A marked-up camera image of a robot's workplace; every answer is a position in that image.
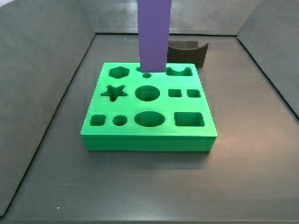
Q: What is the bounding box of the purple arch block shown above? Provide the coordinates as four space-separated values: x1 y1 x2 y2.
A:
138 0 172 73

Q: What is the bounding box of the black arch holder block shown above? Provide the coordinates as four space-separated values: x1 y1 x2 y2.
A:
167 41 210 68

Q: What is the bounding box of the green shape sorter board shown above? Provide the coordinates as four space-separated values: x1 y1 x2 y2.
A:
80 63 218 152

